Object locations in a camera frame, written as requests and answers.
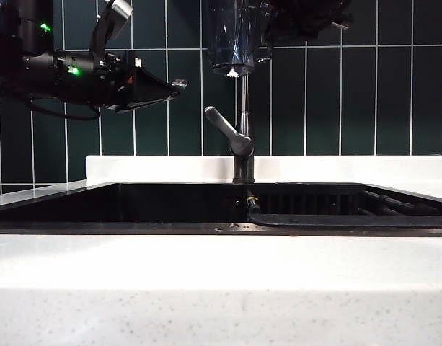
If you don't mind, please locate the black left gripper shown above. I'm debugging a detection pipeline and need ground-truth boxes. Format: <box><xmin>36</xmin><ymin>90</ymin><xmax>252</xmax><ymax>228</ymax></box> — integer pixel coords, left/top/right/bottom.
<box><xmin>97</xmin><ymin>49</ymin><xmax>189</xmax><ymax>115</ymax></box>

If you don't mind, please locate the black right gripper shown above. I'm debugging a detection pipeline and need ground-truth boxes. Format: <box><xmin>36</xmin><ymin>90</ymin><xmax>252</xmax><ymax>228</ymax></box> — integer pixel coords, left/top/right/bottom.
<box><xmin>255</xmin><ymin>0</ymin><xmax>353</xmax><ymax>66</ymax></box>

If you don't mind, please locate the clear faceted glass mug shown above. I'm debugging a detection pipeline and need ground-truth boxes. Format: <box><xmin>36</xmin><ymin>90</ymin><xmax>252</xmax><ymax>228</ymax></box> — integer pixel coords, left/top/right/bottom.
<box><xmin>207</xmin><ymin>0</ymin><xmax>260</xmax><ymax>79</ymax></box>

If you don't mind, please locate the grey faucet lever handle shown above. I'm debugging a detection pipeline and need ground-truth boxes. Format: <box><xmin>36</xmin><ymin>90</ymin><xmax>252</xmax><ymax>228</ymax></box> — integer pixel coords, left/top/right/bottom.
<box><xmin>204</xmin><ymin>105</ymin><xmax>253</xmax><ymax>158</ymax></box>

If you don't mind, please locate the black kitchen sink basin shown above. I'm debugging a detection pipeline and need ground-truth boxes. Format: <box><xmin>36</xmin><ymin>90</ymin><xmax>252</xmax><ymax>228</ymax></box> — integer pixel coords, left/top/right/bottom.
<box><xmin>0</xmin><ymin>182</ymin><xmax>442</xmax><ymax>238</ymax></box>

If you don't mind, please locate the black sink drain rack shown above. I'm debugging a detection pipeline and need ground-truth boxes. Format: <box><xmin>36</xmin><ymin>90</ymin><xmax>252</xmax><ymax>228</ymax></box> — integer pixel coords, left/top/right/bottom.
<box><xmin>249</xmin><ymin>187</ymin><xmax>442</xmax><ymax>228</ymax></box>

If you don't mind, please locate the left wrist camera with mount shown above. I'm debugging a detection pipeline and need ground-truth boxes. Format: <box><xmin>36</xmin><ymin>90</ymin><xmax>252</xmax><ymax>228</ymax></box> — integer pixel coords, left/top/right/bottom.
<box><xmin>89</xmin><ymin>0</ymin><xmax>133</xmax><ymax>70</ymax></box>

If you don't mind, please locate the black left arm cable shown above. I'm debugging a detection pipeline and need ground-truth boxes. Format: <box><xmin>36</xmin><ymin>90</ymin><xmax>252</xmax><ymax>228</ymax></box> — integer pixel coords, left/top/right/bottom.
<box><xmin>25</xmin><ymin>94</ymin><xmax>101</xmax><ymax>122</ymax></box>

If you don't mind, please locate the black hose with yellow tie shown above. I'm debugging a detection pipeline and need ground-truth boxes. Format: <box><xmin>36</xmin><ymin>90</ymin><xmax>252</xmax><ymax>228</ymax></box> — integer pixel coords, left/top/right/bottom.
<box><xmin>245</xmin><ymin>190</ymin><xmax>261</xmax><ymax>216</ymax></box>

